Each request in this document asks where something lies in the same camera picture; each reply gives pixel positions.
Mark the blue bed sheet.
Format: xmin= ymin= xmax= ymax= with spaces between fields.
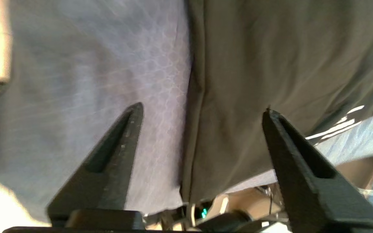
xmin=0 ymin=0 xmax=373 ymax=224

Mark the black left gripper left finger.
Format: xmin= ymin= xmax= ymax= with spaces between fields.
xmin=47 ymin=103 xmax=145 ymax=227

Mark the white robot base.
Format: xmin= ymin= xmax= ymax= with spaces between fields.
xmin=143 ymin=184 xmax=292 ymax=232

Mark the black printed T-shirt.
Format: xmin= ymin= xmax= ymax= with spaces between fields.
xmin=180 ymin=0 xmax=373 ymax=205

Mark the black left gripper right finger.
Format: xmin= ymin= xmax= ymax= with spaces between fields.
xmin=262 ymin=108 xmax=373 ymax=233

